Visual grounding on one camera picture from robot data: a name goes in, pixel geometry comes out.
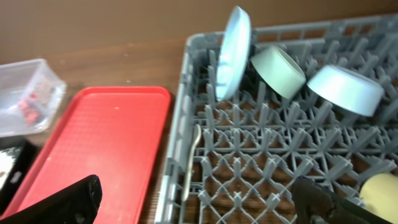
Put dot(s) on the red snack wrapper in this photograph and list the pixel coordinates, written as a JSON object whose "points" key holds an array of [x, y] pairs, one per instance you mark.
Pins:
{"points": [[30, 110]]}

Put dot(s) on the clear plastic storage box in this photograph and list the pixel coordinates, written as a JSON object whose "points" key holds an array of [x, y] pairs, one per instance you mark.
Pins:
{"points": [[20, 79]]}

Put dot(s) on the light blue plate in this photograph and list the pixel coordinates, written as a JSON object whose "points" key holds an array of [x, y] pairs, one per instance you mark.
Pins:
{"points": [[234, 53]]}

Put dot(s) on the black tray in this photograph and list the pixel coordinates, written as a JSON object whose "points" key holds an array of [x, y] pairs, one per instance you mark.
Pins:
{"points": [[23, 165]]}

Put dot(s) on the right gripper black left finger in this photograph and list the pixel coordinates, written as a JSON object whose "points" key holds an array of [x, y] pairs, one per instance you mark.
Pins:
{"points": [[76, 204]]}

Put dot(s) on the yellow plastic cup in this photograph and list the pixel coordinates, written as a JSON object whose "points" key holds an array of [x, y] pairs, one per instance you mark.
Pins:
{"points": [[379, 194]]}

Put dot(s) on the green bowl with rice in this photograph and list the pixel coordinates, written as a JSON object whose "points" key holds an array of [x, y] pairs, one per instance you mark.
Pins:
{"points": [[279, 71]]}

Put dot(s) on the light blue bowl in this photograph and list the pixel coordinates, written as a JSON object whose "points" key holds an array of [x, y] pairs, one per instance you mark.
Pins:
{"points": [[347, 89]]}

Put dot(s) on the grey dishwasher rack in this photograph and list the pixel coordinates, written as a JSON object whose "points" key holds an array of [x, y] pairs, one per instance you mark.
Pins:
{"points": [[254, 145]]}

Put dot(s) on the red plastic tray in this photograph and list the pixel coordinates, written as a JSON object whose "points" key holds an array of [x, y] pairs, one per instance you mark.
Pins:
{"points": [[109, 131]]}

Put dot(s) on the white plastic spoon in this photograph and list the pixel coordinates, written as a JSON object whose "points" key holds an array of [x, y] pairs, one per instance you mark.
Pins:
{"points": [[195, 140]]}

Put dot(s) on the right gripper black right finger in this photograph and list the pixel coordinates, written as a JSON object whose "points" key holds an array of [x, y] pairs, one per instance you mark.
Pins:
{"points": [[311, 198]]}

